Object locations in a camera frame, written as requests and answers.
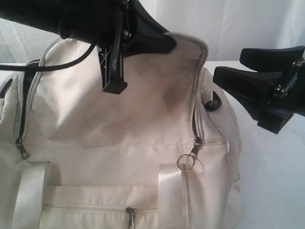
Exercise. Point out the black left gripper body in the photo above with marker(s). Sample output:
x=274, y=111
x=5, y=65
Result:
x=94, y=21

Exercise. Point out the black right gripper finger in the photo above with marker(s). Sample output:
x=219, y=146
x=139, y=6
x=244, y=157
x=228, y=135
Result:
x=271, y=60
x=251, y=89

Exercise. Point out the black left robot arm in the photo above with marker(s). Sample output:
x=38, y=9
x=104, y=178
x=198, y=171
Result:
x=43, y=15

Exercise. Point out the beige duffel bag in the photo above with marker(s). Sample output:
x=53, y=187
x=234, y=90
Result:
x=163, y=154

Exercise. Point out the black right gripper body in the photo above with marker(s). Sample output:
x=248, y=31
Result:
x=285, y=100

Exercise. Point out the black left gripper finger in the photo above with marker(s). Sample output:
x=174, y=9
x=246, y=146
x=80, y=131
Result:
x=147, y=35
x=111, y=60

